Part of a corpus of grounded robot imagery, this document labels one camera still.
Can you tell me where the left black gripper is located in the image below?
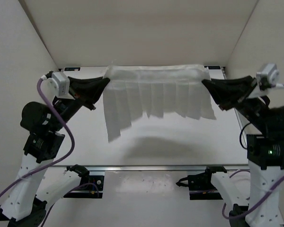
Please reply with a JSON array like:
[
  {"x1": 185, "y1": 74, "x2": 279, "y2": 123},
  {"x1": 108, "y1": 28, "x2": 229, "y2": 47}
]
[{"x1": 52, "y1": 66, "x2": 112, "y2": 122}]

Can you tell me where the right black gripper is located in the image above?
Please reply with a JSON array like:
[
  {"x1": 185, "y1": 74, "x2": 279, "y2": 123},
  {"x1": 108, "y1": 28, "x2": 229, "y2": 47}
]
[{"x1": 204, "y1": 73, "x2": 268, "y2": 130}]

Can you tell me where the white pleated skirt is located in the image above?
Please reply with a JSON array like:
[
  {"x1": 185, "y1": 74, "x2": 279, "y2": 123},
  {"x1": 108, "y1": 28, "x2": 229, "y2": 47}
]
[{"x1": 103, "y1": 64, "x2": 216, "y2": 142}]

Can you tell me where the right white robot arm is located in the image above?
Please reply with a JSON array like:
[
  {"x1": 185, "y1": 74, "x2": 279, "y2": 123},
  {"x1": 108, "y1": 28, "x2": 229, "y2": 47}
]
[{"x1": 202, "y1": 76, "x2": 284, "y2": 227}]

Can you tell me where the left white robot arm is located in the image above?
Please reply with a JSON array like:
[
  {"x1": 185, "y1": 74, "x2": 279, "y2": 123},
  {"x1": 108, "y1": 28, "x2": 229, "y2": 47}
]
[{"x1": 0, "y1": 71, "x2": 109, "y2": 227}]

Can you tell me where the left blue table label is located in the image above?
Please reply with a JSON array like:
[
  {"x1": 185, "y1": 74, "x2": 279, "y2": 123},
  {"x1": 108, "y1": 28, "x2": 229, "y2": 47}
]
[{"x1": 63, "y1": 67, "x2": 80, "y2": 71}]

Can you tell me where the blue table label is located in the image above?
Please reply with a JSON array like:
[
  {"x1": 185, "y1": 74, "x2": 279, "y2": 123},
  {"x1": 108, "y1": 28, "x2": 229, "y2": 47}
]
[
  {"x1": 63, "y1": 67, "x2": 80, "y2": 71},
  {"x1": 206, "y1": 66, "x2": 221, "y2": 70}
]

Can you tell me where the right blue table label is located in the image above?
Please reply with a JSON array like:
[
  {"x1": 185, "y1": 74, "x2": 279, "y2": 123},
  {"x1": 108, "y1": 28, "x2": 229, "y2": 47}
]
[{"x1": 206, "y1": 66, "x2": 221, "y2": 70}]

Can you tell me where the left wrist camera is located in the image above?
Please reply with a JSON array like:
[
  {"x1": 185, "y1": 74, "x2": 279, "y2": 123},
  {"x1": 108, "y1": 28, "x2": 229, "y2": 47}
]
[{"x1": 41, "y1": 71, "x2": 71, "y2": 99}]

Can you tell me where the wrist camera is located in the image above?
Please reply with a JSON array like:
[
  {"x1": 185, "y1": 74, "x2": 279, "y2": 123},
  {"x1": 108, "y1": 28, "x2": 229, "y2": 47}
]
[
  {"x1": 41, "y1": 71, "x2": 71, "y2": 99},
  {"x1": 256, "y1": 63, "x2": 280, "y2": 91}
]

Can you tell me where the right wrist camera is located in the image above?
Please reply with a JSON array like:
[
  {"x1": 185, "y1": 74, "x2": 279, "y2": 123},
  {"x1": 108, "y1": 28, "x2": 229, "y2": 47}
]
[{"x1": 256, "y1": 63, "x2": 280, "y2": 91}]

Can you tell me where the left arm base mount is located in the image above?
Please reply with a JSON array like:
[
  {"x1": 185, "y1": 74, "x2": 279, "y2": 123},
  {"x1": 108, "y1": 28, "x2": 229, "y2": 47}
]
[{"x1": 64, "y1": 165, "x2": 105, "y2": 199}]

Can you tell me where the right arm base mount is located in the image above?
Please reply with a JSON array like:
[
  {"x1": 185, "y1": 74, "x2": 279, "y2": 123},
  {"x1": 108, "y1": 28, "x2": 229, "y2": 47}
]
[{"x1": 176, "y1": 166, "x2": 227, "y2": 200}]

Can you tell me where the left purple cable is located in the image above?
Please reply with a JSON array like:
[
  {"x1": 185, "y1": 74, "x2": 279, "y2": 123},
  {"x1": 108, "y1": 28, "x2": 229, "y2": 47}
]
[{"x1": 0, "y1": 77, "x2": 76, "y2": 227}]

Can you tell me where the purple cable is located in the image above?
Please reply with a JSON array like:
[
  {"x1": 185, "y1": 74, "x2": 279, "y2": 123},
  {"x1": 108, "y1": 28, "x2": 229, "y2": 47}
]
[
  {"x1": 0, "y1": 77, "x2": 76, "y2": 227},
  {"x1": 221, "y1": 84, "x2": 284, "y2": 218}
]

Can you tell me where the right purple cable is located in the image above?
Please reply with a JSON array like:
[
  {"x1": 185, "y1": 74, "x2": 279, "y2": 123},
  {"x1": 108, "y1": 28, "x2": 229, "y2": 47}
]
[{"x1": 221, "y1": 84, "x2": 284, "y2": 218}]

